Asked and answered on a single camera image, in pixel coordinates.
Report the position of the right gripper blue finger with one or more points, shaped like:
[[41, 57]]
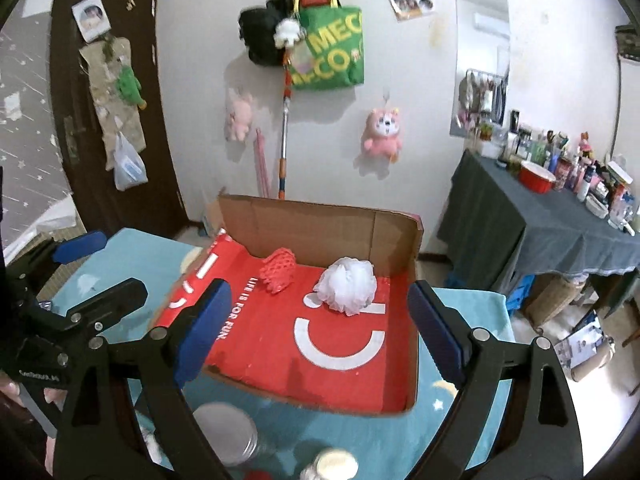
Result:
[[45, 258]]

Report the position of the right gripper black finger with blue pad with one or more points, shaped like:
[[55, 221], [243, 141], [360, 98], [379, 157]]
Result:
[[475, 362], [178, 352]]

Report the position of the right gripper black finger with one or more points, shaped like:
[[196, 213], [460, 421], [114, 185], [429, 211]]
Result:
[[98, 313]]

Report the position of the red knitted soft toy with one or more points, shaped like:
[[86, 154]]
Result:
[[277, 271]]

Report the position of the person's left hand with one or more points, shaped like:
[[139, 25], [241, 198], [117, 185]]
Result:
[[10, 389]]

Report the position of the glass jar dark tea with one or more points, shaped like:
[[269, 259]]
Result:
[[230, 432]]

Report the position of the white plastic bag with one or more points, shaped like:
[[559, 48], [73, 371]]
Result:
[[129, 169]]

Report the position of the grey tablecloth side table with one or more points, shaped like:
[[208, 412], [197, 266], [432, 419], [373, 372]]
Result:
[[497, 231]]

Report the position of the white mesh bath pouf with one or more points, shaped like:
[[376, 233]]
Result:
[[348, 285]]

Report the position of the red cardboard box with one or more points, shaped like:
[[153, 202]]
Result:
[[291, 346]]

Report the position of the beige fabric door hanger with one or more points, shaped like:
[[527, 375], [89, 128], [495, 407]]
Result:
[[104, 60]]

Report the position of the glass jar gold candies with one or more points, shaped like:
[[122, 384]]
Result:
[[331, 464]]

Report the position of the red bowl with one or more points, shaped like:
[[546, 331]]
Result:
[[536, 178]]

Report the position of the green frog plush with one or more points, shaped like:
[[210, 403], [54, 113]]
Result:
[[129, 88]]

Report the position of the orange silver pole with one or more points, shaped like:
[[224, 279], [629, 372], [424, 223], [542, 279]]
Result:
[[286, 105]]

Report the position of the pale pink plush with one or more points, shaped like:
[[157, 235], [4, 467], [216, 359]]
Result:
[[240, 115]]

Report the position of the pink cat plush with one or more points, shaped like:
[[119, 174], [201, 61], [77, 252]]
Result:
[[381, 136]]

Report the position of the photo card on door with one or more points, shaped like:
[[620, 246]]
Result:
[[91, 19]]

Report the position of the dark brown door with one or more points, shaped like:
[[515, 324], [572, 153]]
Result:
[[155, 207]]

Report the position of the green tote bag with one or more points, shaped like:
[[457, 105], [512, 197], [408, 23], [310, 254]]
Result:
[[331, 56]]

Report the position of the wall mirror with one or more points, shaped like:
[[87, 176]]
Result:
[[482, 65]]

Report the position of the black bag on wall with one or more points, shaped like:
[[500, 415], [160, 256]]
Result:
[[257, 27]]

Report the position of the white plush keychain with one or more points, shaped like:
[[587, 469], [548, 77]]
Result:
[[289, 32]]

